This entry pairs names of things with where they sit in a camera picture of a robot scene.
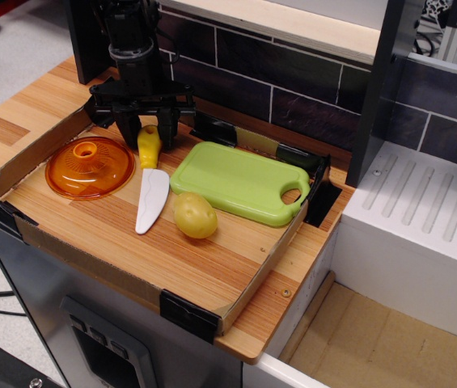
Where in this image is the white toy sink drainboard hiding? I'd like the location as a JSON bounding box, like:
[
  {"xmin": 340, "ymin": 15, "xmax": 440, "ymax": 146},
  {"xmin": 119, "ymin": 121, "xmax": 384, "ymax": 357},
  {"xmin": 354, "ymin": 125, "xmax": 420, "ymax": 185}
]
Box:
[{"xmin": 332, "ymin": 142, "xmax": 457, "ymax": 335}]

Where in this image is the dark grey vertical post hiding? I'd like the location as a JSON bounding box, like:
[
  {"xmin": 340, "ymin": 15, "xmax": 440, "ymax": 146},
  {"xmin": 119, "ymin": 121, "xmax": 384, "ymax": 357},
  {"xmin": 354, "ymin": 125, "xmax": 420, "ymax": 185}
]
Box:
[{"xmin": 346, "ymin": 1, "xmax": 424, "ymax": 188}]

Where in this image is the green plastic cutting board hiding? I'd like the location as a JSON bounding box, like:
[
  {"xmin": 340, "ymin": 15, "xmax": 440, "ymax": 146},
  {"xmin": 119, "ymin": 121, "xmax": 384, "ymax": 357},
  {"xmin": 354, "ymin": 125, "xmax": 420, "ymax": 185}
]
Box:
[{"xmin": 170, "ymin": 141, "xmax": 311, "ymax": 227}]

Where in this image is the yellow handled white toy knife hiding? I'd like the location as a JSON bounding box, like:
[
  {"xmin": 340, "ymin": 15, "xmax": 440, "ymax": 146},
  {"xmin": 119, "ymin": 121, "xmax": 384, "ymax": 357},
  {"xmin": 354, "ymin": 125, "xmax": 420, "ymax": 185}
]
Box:
[{"xmin": 135, "ymin": 124, "xmax": 170, "ymax": 234}]

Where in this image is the yellow toy potato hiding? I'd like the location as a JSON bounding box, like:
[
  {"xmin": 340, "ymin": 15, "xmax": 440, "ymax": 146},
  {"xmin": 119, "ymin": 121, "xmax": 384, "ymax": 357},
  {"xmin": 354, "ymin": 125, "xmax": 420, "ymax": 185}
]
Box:
[{"xmin": 173, "ymin": 192, "xmax": 218, "ymax": 239}]

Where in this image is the silver toy oven front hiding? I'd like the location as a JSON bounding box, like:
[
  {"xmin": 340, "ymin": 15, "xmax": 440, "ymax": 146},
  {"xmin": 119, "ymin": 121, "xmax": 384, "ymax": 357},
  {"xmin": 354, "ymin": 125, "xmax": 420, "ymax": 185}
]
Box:
[{"xmin": 0, "ymin": 230, "xmax": 243, "ymax": 387}]

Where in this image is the cardboard fence with black tape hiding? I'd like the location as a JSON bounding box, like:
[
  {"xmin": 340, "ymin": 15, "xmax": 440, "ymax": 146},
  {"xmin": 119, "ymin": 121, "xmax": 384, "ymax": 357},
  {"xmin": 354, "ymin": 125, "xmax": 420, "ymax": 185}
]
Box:
[{"xmin": 0, "ymin": 75, "xmax": 344, "ymax": 346}]

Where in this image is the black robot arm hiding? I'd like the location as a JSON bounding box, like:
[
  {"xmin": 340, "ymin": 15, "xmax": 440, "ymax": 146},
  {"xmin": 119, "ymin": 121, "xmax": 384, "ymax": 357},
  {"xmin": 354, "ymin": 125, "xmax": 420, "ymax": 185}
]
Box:
[{"xmin": 90, "ymin": 1, "xmax": 196, "ymax": 150}]

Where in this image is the orange transparent pot lid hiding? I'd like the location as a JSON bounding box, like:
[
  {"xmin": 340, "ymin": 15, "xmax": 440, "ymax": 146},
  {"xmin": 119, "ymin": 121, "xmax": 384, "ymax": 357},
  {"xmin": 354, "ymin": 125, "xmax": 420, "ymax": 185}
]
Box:
[{"xmin": 45, "ymin": 137, "xmax": 135, "ymax": 200}]

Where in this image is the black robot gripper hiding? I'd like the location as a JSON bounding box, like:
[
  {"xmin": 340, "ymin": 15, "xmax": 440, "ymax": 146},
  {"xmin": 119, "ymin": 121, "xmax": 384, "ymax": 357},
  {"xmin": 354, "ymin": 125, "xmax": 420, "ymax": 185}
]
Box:
[{"xmin": 90, "ymin": 40, "xmax": 196, "ymax": 150}]

